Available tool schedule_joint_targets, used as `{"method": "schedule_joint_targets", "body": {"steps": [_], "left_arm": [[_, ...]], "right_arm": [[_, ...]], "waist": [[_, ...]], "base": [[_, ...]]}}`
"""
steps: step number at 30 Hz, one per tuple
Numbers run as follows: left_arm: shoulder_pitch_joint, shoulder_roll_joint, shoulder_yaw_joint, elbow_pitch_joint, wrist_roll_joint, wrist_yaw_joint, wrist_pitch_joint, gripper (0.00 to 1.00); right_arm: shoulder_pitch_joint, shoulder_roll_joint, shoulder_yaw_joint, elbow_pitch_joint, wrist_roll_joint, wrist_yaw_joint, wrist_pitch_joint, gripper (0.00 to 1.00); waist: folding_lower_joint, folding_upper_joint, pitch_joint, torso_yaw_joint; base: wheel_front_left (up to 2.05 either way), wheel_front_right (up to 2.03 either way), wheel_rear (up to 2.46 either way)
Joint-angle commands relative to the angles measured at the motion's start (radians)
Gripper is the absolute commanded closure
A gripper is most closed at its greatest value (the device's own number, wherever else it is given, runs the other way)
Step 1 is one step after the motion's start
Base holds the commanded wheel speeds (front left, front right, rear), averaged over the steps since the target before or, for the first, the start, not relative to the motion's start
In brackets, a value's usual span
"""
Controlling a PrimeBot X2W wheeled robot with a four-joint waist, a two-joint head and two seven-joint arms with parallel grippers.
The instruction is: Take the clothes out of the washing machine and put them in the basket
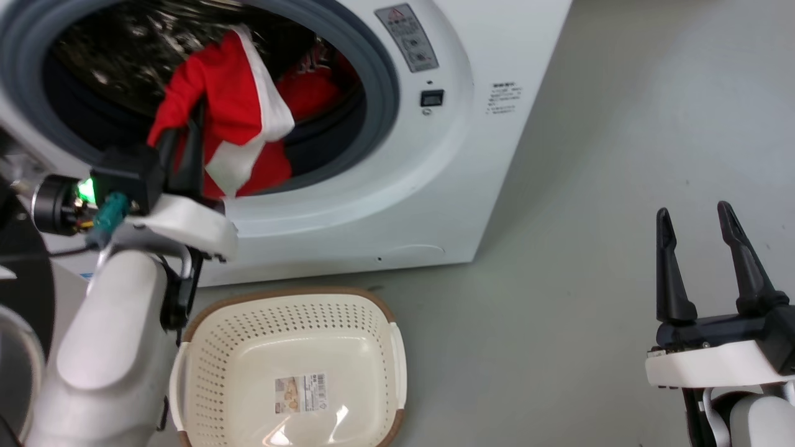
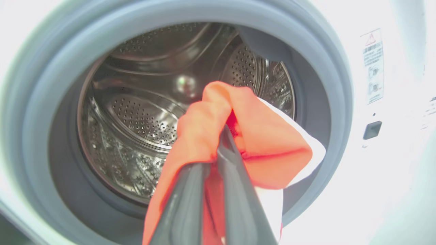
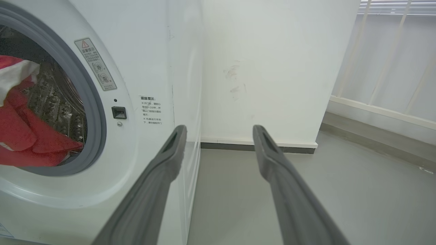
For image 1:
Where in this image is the red and white garment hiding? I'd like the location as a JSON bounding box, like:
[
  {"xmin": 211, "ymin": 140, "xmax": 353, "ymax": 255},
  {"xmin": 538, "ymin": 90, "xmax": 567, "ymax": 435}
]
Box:
[{"xmin": 147, "ymin": 25, "xmax": 296, "ymax": 200}]

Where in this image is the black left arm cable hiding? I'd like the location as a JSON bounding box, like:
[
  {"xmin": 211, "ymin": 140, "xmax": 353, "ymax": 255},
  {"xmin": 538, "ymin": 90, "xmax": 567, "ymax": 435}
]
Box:
[{"xmin": 159, "ymin": 246, "xmax": 204, "ymax": 332}]

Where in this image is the paper product label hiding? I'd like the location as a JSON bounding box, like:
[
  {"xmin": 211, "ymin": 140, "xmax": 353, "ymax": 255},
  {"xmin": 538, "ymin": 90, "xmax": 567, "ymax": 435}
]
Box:
[{"xmin": 274, "ymin": 372, "xmax": 329, "ymax": 414}]

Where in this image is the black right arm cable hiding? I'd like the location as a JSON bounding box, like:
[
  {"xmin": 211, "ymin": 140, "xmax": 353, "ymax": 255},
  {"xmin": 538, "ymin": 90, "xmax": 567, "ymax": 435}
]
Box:
[{"xmin": 682, "ymin": 387, "xmax": 719, "ymax": 447}]

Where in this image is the grey rubber door gasket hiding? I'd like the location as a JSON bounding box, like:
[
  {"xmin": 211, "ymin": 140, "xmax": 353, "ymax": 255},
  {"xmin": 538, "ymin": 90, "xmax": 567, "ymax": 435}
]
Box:
[{"xmin": 0, "ymin": 0, "xmax": 402, "ymax": 197}]

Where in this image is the grey warning sticker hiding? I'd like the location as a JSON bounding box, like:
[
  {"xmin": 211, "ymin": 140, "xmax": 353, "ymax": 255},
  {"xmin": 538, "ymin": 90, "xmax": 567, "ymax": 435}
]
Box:
[{"xmin": 374, "ymin": 3, "xmax": 440, "ymax": 75}]

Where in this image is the steel washing machine drum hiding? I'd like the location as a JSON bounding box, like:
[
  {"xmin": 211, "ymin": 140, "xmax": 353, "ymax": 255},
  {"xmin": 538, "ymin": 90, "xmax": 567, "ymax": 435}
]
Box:
[{"xmin": 42, "ymin": 0, "xmax": 368, "ymax": 120}]

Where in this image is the white front-load washing machine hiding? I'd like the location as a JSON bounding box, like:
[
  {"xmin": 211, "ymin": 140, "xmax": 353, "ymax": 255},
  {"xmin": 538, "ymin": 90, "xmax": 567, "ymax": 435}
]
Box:
[{"xmin": 0, "ymin": 0, "xmax": 573, "ymax": 290}]

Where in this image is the cream perforated laundry basket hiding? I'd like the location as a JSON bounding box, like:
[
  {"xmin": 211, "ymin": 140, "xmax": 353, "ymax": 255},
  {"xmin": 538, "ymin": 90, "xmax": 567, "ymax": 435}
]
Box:
[{"xmin": 168, "ymin": 286, "xmax": 409, "ymax": 447}]

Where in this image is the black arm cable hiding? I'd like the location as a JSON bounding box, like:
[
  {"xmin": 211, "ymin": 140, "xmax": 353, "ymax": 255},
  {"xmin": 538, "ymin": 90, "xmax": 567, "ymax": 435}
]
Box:
[
  {"xmin": 682, "ymin": 387, "xmax": 719, "ymax": 447},
  {"xmin": 159, "ymin": 246, "xmax": 204, "ymax": 332}
]

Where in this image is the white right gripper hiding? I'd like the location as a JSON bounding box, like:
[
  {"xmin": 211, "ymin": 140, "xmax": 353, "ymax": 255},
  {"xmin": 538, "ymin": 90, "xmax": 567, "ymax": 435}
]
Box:
[{"xmin": 645, "ymin": 200, "xmax": 795, "ymax": 391}]

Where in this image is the red garment with print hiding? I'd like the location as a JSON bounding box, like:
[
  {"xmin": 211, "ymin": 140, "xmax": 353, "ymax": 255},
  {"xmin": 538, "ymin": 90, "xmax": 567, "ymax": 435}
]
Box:
[{"xmin": 274, "ymin": 37, "xmax": 362, "ymax": 123}]

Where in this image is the black cylinder with silver ring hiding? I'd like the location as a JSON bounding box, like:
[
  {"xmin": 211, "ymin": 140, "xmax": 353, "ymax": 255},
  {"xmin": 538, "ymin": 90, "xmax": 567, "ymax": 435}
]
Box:
[{"xmin": 30, "ymin": 173, "xmax": 86, "ymax": 237}]

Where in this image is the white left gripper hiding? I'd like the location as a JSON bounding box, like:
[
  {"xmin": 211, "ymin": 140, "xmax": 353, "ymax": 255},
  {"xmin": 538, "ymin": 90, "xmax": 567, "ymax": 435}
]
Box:
[{"xmin": 127, "ymin": 102, "xmax": 240, "ymax": 263}]

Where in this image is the teal cable connector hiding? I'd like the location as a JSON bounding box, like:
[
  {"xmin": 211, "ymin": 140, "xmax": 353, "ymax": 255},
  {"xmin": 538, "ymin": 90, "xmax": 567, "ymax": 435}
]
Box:
[{"xmin": 92, "ymin": 191, "xmax": 130, "ymax": 235}]

